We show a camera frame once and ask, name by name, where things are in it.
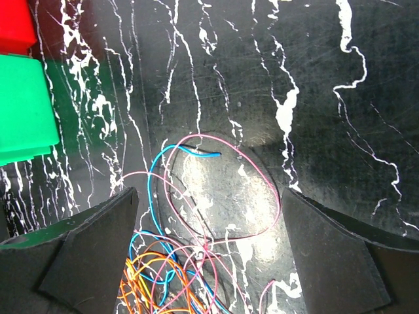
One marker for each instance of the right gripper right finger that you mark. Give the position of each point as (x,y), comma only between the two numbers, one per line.
(348,266)

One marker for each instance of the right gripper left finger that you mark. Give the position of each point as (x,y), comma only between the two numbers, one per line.
(72,266)

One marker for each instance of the near green storage bin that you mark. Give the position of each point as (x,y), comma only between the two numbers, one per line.
(28,126)

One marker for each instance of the red storage bin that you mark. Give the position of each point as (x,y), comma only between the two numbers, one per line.
(17,31)

